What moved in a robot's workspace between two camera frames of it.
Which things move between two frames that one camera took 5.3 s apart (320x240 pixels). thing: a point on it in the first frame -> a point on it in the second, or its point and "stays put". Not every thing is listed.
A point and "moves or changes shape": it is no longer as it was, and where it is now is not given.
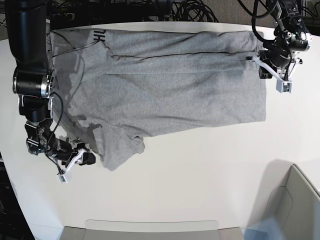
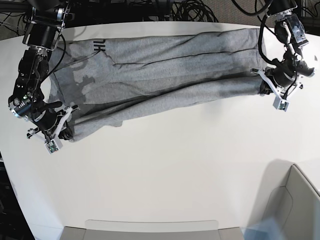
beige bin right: [287, 196] stays put
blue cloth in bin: [267, 229] stays put
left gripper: [60, 149] -> [47, 119]
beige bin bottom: [152, 230] stays put
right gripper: [279, 53] -> [284, 75]
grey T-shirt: [112, 88] moves or changes shape
